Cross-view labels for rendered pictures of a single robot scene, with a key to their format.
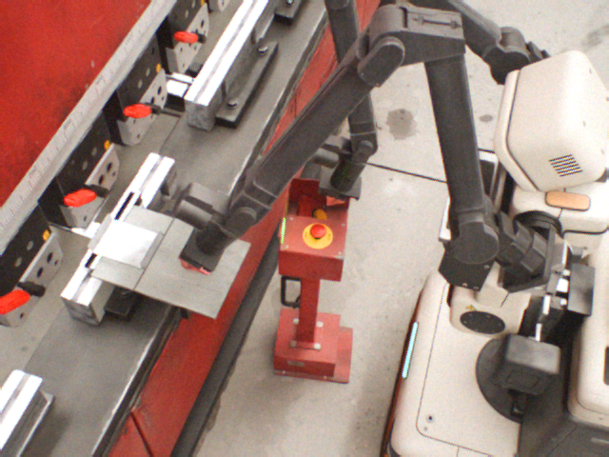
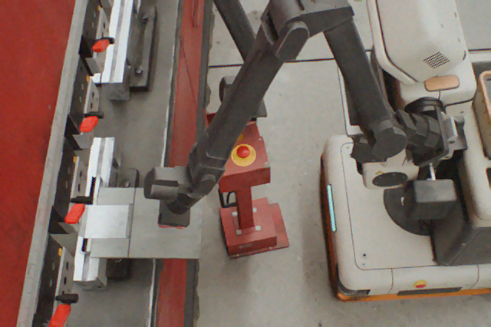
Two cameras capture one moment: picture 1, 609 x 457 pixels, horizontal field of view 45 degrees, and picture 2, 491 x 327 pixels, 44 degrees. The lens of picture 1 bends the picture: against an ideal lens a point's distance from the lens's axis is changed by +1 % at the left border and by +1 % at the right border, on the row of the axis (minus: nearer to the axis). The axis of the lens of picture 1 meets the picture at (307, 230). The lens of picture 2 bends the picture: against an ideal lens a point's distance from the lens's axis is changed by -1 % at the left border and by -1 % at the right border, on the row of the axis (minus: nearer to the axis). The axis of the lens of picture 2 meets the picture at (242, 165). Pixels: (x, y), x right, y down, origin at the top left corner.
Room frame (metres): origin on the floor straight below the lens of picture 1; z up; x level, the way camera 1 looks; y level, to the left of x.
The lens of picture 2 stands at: (0.15, 0.12, 2.38)
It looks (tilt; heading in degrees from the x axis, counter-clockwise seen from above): 64 degrees down; 350
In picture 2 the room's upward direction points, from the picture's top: 6 degrees counter-clockwise
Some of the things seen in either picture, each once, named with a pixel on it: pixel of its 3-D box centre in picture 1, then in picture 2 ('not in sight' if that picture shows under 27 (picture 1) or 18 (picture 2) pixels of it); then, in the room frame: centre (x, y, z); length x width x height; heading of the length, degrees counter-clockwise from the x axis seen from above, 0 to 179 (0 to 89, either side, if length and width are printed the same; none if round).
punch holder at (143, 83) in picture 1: (125, 87); (67, 104); (0.95, 0.35, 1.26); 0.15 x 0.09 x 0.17; 163
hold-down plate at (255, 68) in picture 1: (247, 81); (143, 47); (1.35, 0.18, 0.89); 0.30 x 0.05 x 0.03; 163
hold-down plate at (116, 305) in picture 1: (148, 257); (123, 222); (0.81, 0.34, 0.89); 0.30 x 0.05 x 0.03; 163
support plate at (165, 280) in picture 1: (173, 260); (148, 222); (0.74, 0.27, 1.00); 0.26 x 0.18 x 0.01; 73
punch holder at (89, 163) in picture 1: (69, 167); (53, 187); (0.76, 0.41, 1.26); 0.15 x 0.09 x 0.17; 163
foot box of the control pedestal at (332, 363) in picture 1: (315, 343); (254, 225); (1.01, -0.05, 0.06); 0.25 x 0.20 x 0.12; 86
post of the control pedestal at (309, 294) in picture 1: (309, 294); (243, 194); (1.01, -0.02, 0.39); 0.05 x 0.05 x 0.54; 86
